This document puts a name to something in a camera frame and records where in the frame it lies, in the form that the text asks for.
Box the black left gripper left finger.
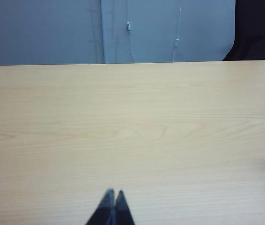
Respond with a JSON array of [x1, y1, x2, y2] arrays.
[[85, 188, 116, 225]]

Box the thin white hanging wire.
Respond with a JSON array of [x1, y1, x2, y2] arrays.
[[125, 0, 137, 64], [172, 0, 183, 63]]

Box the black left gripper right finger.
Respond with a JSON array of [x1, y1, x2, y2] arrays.
[[112, 190, 136, 225]]

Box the black mesh office chair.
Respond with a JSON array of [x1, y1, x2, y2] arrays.
[[222, 0, 265, 62]]

